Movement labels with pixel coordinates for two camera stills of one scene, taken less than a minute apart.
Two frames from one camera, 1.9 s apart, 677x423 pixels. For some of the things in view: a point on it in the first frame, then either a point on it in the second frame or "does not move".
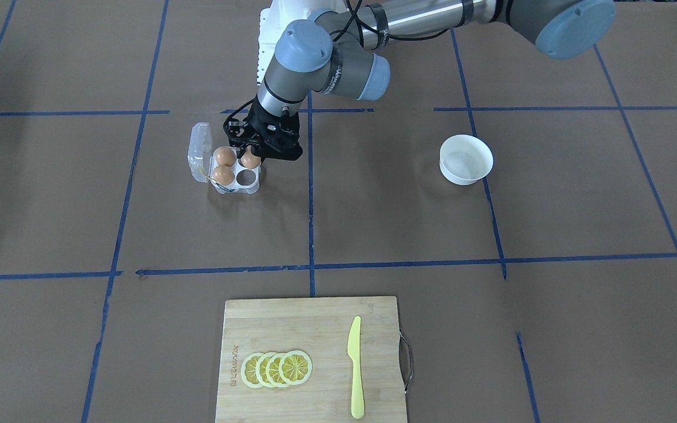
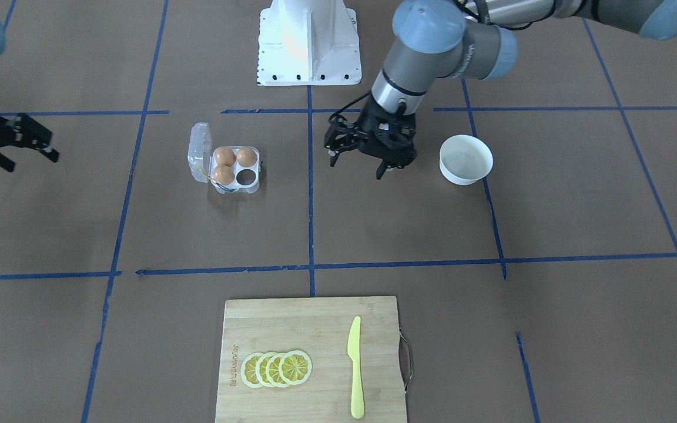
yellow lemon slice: x=248 y=370 does not move
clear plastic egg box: x=223 y=167 does not move
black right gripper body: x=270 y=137 to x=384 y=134
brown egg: x=249 y=160 does not move
